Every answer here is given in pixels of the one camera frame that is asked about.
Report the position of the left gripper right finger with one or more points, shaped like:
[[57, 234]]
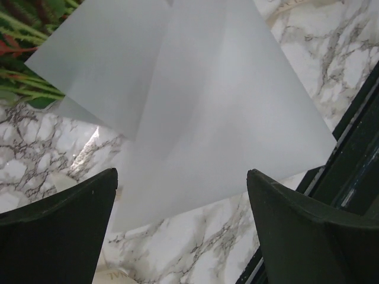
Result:
[[305, 241]]

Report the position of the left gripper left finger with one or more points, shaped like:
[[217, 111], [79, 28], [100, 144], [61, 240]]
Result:
[[58, 239]]

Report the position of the white wrapping paper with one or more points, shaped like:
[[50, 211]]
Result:
[[201, 90]]

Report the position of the pink flower bouquet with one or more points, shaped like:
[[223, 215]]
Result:
[[25, 26]]

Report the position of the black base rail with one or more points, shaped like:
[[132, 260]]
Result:
[[349, 180]]

